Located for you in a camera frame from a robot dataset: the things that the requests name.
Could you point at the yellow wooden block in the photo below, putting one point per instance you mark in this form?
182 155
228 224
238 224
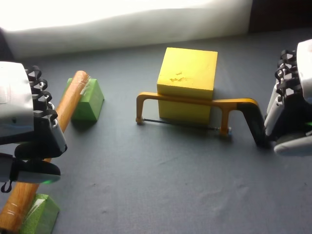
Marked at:
187 68

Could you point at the white backdrop sheet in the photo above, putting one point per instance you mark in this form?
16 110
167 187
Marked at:
122 31

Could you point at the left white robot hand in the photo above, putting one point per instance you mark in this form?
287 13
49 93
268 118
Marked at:
14 102

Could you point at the wooden round rod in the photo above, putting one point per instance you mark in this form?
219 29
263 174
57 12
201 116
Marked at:
73 92

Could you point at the green support block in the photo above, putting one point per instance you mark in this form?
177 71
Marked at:
90 107
41 214

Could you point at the grey table cloth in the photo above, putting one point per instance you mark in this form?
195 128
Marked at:
146 182

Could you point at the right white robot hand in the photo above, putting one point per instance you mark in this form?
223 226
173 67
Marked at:
304 73

